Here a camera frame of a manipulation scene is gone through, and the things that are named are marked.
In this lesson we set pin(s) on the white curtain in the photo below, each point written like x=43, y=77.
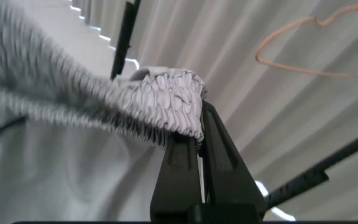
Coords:
x=228, y=46

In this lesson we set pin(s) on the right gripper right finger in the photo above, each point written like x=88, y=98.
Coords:
x=225, y=174

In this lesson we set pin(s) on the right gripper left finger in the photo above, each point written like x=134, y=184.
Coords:
x=176, y=180

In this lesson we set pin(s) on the pale grey shorts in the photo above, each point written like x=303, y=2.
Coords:
x=160, y=99

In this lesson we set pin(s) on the pink clothes hanger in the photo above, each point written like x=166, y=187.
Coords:
x=322, y=73

